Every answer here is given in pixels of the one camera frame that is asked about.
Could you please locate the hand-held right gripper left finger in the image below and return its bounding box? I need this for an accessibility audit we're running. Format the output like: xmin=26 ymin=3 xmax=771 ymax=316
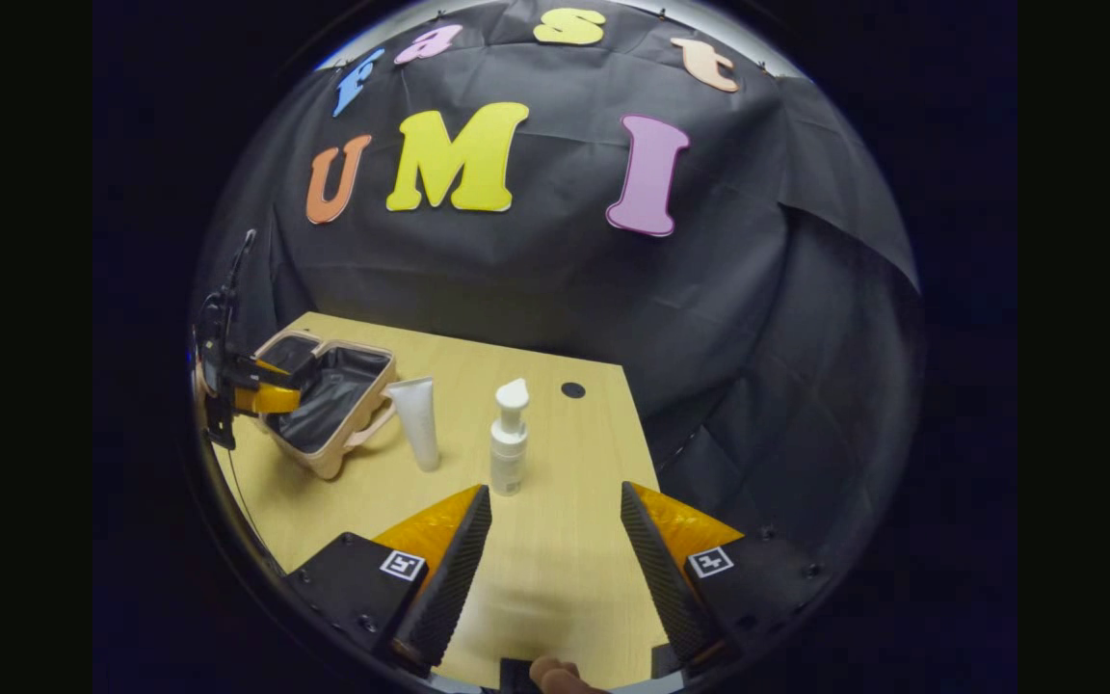
xmin=283 ymin=484 xmax=493 ymax=676

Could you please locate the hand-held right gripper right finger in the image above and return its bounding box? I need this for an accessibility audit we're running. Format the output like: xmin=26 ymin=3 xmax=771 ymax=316
xmin=621 ymin=482 xmax=835 ymax=671

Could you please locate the beige suitcase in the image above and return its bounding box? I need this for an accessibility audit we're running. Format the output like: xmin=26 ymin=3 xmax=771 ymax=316
xmin=251 ymin=328 xmax=400 ymax=481

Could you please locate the white pump bottle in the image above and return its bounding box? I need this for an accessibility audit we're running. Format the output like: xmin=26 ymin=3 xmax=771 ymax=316
xmin=489 ymin=378 xmax=531 ymax=497

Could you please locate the white squeeze tube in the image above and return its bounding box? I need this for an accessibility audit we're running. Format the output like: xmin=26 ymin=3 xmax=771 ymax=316
xmin=383 ymin=376 xmax=442 ymax=473

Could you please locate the black backdrop cloth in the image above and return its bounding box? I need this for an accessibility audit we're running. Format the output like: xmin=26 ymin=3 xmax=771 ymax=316
xmin=191 ymin=0 xmax=922 ymax=579

